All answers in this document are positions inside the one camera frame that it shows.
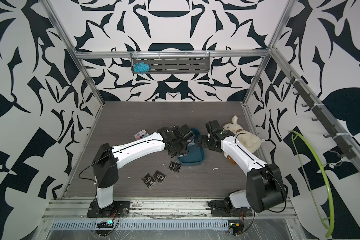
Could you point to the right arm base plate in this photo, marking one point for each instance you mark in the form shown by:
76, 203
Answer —
220, 209

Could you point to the teal plastic storage box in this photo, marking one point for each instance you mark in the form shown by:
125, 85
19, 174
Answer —
195, 155

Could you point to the small black electronics box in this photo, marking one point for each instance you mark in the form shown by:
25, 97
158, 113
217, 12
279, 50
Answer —
105, 225

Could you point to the pink barcode tissue pack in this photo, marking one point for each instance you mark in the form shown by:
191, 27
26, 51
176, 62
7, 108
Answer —
141, 134

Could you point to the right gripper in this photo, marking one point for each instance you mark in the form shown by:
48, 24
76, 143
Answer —
202, 141

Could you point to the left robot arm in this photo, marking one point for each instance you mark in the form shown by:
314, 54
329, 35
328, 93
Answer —
109, 160

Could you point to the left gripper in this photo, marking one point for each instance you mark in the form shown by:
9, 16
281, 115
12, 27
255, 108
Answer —
184, 150

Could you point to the white ribbed cable duct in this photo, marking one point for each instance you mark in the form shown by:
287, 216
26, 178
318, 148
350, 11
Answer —
218, 225

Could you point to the black Face tissue pack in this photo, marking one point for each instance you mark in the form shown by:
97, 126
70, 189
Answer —
159, 177
175, 167
148, 180

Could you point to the black hook rail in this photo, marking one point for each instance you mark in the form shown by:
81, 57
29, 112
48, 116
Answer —
334, 130

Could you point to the black round plug box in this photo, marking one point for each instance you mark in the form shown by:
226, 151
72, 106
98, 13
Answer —
235, 229

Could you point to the white plush toy dog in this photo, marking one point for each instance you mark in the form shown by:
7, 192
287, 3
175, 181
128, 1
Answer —
241, 148

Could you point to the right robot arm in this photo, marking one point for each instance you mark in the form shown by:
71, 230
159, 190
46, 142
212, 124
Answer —
264, 186

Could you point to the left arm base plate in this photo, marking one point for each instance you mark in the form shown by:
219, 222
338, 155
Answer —
117, 208

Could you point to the grey slotted wall rack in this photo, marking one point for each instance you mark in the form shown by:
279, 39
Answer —
174, 63

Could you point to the cyan crumpled item in rack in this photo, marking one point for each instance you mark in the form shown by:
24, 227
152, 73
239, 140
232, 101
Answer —
141, 68

